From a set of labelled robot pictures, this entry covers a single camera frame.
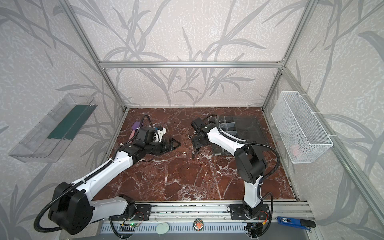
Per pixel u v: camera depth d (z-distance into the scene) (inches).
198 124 28.7
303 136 24.3
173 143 28.4
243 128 43.8
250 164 19.2
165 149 27.8
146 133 24.8
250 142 20.1
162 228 26.8
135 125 42.7
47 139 25.3
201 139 26.4
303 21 29.7
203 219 28.5
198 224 27.8
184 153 36.9
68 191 15.7
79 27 30.4
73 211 15.5
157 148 27.4
